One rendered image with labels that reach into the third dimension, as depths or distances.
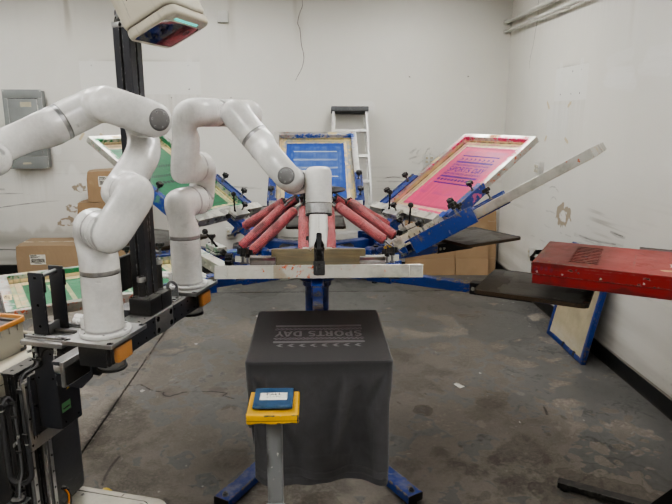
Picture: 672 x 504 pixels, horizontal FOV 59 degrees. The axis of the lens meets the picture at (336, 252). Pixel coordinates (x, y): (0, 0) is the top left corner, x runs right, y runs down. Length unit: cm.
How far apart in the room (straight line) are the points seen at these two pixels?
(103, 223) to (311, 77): 502
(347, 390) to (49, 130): 108
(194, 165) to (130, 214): 47
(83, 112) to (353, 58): 503
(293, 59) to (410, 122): 136
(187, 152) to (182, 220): 21
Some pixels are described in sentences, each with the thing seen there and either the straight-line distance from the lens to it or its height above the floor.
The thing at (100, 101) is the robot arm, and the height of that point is 170.
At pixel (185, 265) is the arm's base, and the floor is 121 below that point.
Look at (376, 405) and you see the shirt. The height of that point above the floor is 80.
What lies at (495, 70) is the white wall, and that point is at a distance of 660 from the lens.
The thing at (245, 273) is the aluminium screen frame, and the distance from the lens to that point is 167.
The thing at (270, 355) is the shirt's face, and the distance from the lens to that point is 187.
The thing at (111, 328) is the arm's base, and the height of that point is 116.
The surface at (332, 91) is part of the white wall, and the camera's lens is 631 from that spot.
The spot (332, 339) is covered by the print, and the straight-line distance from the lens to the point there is 199.
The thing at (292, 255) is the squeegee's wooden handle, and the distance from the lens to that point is 225.
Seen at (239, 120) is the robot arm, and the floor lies 166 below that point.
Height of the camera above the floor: 167
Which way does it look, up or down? 13 degrees down
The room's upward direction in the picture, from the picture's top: straight up
